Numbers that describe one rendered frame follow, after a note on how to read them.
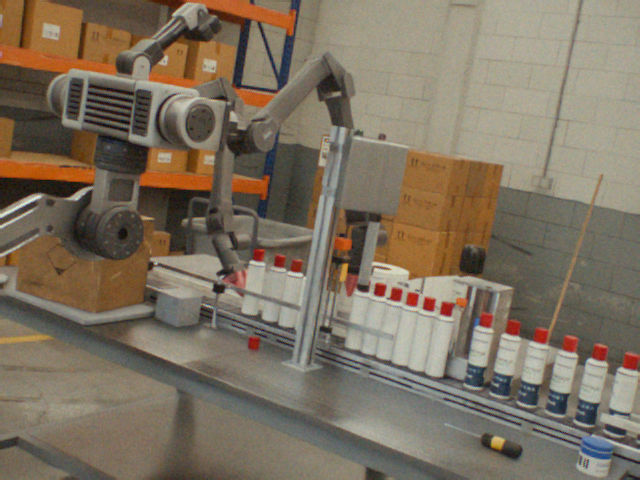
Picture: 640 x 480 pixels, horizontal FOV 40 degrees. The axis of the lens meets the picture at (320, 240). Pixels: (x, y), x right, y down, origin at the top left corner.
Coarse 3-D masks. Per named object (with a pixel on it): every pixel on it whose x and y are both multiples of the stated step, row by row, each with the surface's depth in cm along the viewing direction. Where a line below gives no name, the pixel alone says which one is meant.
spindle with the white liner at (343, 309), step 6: (342, 282) 284; (342, 288) 284; (342, 294) 283; (342, 300) 283; (348, 300) 282; (342, 306) 283; (348, 306) 282; (342, 312) 283; (348, 312) 282; (348, 318) 283
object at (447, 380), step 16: (160, 288) 288; (208, 304) 277; (224, 304) 281; (256, 320) 267; (352, 352) 249; (400, 368) 241; (448, 384) 234; (496, 400) 227; (512, 400) 229; (544, 416) 220; (592, 432) 213
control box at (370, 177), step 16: (352, 144) 231; (368, 144) 233; (384, 144) 234; (352, 160) 232; (368, 160) 234; (384, 160) 235; (400, 160) 237; (352, 176) 233; (368, 176) 234; (384, 176) 236; (400, 176) 238; (336, 192) 236; (352, 192) 234; (368, 192) 235; (384, 192) 237; (352, 208) 235; (368, 208) 236; (384, 208) 238
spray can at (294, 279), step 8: (296, 264) 262; (288, 272) 263; (296, 272) 262; (288, 280) 262; (296, 280) 262; (288, 288) 262; (296, 288) 262; (288, 296) 262; (296, 296) 263; (296, 304) 263; (288, 312) 263; (296, 312) 264; (280, 320) 264; (288, 320) 263; (288, 328) 264
